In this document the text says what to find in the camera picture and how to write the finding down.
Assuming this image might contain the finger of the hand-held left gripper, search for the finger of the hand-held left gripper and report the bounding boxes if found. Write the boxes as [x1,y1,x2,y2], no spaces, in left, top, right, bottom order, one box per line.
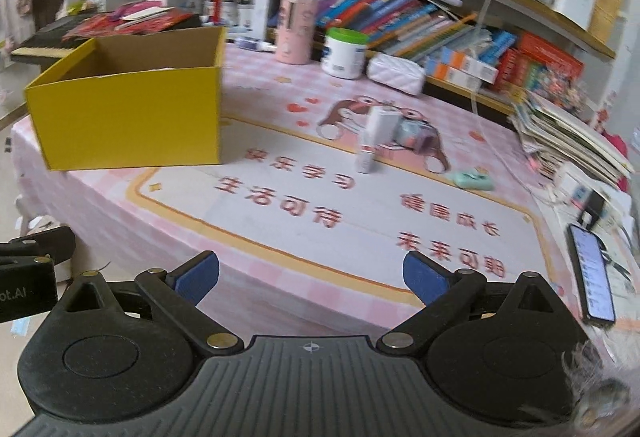
[0,226,76,265]

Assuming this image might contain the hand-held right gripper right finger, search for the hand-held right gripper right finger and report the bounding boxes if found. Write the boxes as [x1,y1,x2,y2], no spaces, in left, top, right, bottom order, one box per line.
[376,251,568,358]

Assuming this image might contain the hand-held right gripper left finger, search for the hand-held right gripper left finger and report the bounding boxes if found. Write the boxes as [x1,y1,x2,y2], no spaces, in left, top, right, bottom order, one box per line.
[55,251,246,358]

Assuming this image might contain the mint green correction tape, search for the mint green correction tape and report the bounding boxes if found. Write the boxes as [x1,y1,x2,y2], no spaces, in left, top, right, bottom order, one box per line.
[452,169,496,192]

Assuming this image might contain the small white tube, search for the small white tube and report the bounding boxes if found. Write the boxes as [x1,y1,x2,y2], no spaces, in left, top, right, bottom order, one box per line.
[356,143,377,174]

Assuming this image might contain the yellow cardboard box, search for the yellow cardboard box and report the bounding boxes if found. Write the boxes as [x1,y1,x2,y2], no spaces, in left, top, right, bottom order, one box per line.
[25,26,228,172]

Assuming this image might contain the small teal gadget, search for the small teal gadget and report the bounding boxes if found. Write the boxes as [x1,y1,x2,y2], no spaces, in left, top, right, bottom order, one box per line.
[397,114,433,152]

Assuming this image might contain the pink printed table mat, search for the pink printed table mat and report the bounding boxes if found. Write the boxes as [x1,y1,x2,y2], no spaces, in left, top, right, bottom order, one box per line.
[10,42,640,363]

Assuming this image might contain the black smartphone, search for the black smartphone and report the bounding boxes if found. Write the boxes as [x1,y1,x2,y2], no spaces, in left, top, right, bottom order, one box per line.
[566,223,617,329]

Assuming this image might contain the white power strip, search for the white power strip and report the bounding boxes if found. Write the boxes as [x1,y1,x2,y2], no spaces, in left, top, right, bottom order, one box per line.
[547,161,626,230]

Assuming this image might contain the black charger plug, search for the black charger plug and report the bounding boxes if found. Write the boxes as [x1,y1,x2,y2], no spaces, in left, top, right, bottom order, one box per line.
[579,189,607,229]

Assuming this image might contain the printed worksheet paper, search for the printed worksheet paper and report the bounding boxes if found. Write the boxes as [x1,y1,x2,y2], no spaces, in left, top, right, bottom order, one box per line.
[530,187,640,333]

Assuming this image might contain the black piano keyboard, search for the black piano keyboard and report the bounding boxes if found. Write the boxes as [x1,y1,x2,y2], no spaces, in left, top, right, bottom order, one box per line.
[10,14,101,65]

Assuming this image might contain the stack of papers and booklets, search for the stack of papers and booklets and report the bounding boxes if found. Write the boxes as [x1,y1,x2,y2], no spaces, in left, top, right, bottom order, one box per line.
[510,89,633,190]

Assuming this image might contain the blue and orange box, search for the blue and orange box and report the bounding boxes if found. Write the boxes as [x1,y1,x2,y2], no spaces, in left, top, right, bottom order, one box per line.
[425,59,481,90]
[440,48,501,82]

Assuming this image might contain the white quilted pencil case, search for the white quilted pencil case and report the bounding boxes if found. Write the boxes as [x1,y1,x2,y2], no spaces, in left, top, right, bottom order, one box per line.
[366,53,428,96]

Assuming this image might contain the magenta cloth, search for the magenta cloth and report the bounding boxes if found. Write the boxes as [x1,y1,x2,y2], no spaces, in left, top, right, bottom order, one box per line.
[602,129,628,158]

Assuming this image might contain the colourful beaded accessories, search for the colourful beaded accessories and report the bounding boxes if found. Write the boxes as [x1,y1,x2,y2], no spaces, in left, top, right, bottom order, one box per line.
[540,67,591,112]

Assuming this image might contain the white jar with green lid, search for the white jar with green lid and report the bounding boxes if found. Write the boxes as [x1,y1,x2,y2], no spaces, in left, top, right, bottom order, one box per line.
[320,28,370,80]

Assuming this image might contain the pile of red envelopes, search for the pile of red envelopes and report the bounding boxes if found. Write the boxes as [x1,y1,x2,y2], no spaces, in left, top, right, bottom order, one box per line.
[62,1,201,40]

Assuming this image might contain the small dark spray bottle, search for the small dark spray bottle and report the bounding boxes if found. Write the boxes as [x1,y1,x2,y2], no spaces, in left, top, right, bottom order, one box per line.
[235,36,277,52]

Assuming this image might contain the red reindeer ornament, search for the red reindeer ornament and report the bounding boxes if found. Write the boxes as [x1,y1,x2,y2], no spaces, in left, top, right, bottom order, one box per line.
[595,92,613,128]

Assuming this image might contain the red book boxes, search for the red book boxes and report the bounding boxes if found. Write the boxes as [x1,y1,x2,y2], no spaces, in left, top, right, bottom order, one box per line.
[497,32,585,92]

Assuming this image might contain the pink humidifier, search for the pink humidifier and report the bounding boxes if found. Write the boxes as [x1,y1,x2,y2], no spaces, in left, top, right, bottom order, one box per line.
[276,0,320,65]

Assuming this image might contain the row of yellow books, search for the row of yellow books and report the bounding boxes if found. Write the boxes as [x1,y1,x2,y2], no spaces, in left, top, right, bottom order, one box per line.
[590,0,628,42]

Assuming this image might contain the white charging cable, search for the white charging cable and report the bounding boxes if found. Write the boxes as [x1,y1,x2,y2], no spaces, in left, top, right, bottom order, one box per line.
[470,0,556,208]

